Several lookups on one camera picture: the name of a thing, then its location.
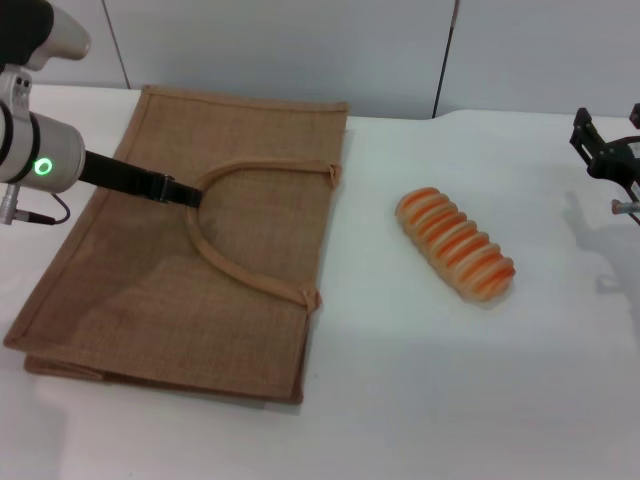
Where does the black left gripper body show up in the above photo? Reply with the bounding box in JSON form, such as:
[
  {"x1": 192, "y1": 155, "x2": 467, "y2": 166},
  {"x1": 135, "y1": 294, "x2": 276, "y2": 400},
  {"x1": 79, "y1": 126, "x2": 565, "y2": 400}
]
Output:
[{"x1": 77, "y1": 148, "x2": 156, "y2": 200}]

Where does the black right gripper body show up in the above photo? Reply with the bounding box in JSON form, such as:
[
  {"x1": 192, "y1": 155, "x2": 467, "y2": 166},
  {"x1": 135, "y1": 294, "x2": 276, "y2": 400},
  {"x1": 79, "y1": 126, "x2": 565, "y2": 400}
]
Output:
[{"x1": 587, "y1": 133, "x2": 640, "y2": 202}]

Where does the brown jute handbag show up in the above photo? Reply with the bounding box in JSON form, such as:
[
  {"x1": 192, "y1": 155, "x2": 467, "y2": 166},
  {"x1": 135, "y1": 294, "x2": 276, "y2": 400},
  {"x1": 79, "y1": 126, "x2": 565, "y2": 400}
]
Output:
[{"x1": 2, "y1": 84, "x2": 351, "y2": 406}]

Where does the orange striped bread loaf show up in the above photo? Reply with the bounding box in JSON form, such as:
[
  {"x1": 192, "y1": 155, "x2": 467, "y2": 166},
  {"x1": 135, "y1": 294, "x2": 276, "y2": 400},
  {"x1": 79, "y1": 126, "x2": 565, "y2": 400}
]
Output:
[{"x1": 394, "y1": 186, "x2": 517, "y2": 304}]

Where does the left arm connector cable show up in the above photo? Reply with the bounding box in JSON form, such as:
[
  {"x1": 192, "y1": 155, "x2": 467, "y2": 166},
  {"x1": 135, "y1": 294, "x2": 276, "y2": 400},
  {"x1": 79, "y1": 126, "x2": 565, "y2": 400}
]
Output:
[{"x1": 0, "y1": 182, "x2": 72, "y2": 227}]

